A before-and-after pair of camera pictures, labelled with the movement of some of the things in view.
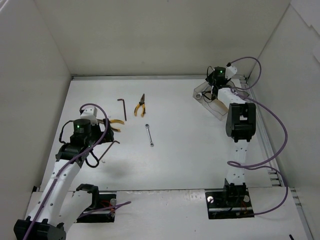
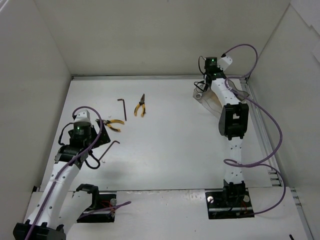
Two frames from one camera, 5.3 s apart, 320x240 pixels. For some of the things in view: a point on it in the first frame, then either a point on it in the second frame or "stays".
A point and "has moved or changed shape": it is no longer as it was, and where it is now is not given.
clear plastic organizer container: (207, 94) stays
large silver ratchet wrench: (198, 96) has moved or changed shape
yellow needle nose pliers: (142, 103) stays
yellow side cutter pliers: (112, 121) stays
